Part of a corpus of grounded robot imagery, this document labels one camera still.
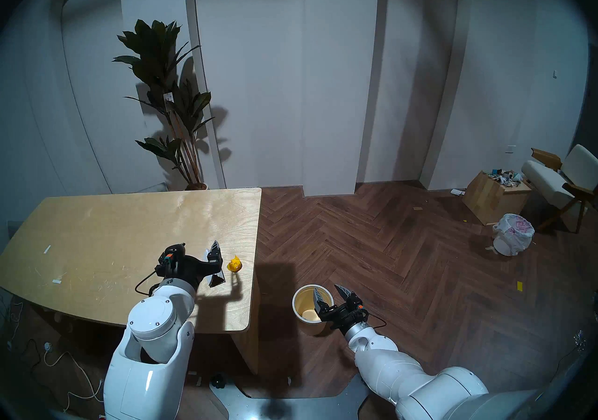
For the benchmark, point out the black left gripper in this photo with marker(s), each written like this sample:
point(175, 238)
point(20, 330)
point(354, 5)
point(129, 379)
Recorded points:
point(191, 272)

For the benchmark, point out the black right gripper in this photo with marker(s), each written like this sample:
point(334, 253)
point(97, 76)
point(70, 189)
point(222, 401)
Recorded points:
point(345, 317)

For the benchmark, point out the yellow wrapper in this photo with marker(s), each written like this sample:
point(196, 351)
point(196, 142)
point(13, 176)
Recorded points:
point(234, 265)

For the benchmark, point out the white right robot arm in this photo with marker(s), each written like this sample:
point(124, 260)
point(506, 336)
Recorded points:
point(387, 367)

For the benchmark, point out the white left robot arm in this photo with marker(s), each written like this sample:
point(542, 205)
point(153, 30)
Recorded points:
point(154, 325)

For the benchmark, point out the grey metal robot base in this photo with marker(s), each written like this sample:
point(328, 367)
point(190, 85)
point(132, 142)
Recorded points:
point(280, 407)

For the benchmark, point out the round beige trash bin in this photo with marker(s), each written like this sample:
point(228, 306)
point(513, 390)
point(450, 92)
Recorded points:
point(306, 300)

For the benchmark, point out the bin with white plastic bag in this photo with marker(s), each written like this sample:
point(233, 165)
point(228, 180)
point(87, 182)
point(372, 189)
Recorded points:
point(513, 234)

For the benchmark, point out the pile of mixed small trash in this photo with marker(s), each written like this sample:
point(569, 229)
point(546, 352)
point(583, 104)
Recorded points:
point(504, 177)

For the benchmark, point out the light wooden table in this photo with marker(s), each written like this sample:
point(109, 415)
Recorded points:
point(117, 227)

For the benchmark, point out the white paper piece on floor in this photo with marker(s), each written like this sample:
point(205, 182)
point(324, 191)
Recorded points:
point(458, 192)

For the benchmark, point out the wooden cube box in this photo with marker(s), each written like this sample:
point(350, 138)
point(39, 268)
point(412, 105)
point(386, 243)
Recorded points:
point(490, 201)

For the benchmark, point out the tall green potted plant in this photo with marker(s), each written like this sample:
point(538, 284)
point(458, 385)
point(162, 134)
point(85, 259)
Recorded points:
point(156, 59)

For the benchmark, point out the cream cushioned wooden armchair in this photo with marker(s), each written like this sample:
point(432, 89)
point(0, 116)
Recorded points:
point(549, 180)

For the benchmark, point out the shiny crumpled plastic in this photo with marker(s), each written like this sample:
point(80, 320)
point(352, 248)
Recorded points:
point(579, 339)

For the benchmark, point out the dark grey door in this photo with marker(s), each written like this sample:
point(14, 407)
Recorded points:
point(589, 134)

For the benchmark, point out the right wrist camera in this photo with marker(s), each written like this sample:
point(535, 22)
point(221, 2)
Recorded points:
point(359, 311)

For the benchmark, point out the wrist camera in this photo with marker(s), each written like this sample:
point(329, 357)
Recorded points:
point(359, 311)
point(168, 258)

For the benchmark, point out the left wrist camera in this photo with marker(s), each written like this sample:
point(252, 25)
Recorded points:
point(168, 258)

